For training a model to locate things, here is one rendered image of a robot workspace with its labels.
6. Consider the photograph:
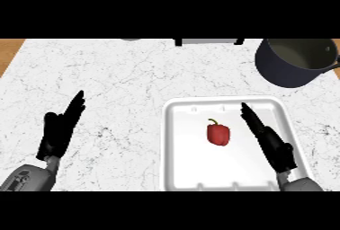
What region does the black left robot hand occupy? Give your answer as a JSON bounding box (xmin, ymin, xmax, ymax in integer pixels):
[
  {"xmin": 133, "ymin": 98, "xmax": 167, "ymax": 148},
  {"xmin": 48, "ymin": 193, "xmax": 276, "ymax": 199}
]
[{"xmin": 34, "ymin": 90, "xmax": 87, "ymax": 162}]

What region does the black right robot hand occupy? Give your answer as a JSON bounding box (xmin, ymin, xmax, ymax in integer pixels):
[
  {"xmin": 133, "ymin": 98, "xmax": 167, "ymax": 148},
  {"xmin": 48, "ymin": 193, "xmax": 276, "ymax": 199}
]
[{"xmin": 239, "ymin": 102, "xmax": 298, "ymax": 173}]

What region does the white rectangular tray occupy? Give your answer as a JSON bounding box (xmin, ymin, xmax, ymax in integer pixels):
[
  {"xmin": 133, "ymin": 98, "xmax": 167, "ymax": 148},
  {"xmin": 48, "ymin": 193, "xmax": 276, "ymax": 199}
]
[{"xmin": 161, "ymin": 95, "xmax": 316, "ymax": 192}]

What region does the red bell pepper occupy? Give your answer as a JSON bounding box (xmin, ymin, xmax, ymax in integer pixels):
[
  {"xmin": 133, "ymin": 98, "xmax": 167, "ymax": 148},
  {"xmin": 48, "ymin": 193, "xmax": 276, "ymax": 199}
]
[{"xmin": 205, "ymin": 118, "xmax": 230, "ymax": 147}]

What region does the dark grey pot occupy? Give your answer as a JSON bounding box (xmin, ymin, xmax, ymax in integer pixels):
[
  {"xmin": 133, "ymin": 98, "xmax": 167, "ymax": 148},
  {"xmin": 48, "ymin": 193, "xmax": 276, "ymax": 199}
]
[{"xmin": 254, "ymin": 38, "xmax": 340, "ymax": 89}]

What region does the pale grey appliance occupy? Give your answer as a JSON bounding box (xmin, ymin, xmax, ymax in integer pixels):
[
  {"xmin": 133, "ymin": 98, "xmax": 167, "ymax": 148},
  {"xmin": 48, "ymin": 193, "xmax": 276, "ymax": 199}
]
[{"xmin": 174, "ymin": 38, "xmax": 245, "ymax": 47}]

